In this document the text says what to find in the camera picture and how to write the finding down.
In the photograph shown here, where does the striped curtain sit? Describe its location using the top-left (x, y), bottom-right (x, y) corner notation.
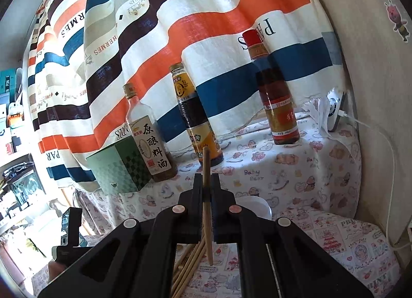
top-left (22, 0), bottom-right (344, 193)

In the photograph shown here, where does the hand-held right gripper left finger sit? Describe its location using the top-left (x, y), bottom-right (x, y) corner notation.
top-left (37, 174), bottom-right (204, 298)

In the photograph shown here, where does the pink printed tablecloth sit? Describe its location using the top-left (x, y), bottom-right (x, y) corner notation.
top-left (32, 207), bottom-right (404, 298)

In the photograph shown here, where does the clear plastic bag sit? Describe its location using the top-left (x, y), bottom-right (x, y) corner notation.
top-left (301, 97), bottom-right (329, 138)

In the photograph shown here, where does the cluttered storage shelf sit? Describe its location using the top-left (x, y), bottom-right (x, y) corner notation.
top-left (0, 68), bottom-right (44, 241)

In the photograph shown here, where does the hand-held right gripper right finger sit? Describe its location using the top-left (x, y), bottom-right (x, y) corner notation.
top-left (211, 174), bottom-right (375, 298)

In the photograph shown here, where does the red cap sauce bottle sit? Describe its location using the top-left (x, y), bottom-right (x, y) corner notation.
top-left (242, 29), bottom-right (301, 146)

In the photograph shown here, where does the dark soy sauce bottle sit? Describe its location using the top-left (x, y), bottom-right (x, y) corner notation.
top-left (169, 63), bottom-right (225, 167)

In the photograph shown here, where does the white cable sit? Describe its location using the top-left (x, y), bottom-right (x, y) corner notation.
top-left (339, 110), bottom-right (410, 250)

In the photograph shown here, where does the green checkered box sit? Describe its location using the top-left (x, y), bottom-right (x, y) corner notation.
top-left (86, 140), bottom-right (153, 195)

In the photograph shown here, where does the wooden chopstick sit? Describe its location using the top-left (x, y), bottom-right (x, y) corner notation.
top-left (173, 244), bottom-right (195, 274)
top-left (173, 243), bottom-right (203, 287)
top-left (172, 246), bottom-right (207, 298)
top-left (202, 148), bottom-right (214, 265)

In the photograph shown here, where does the cartoon wall sticker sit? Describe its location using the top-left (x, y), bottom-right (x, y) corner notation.
top-left (384, 0), bottom-right (411, 42)

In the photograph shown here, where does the white cup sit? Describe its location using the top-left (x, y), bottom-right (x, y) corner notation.
top-left (235, 197), bottom-right (273, 221)

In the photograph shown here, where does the white charging device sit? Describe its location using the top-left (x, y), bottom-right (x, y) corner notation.
top-left (324, 89), bottom-right (348, 133)

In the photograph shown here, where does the clear cooking wine bottle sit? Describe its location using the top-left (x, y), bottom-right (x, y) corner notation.
top-left (124, 83), bottom-right (178, 183)

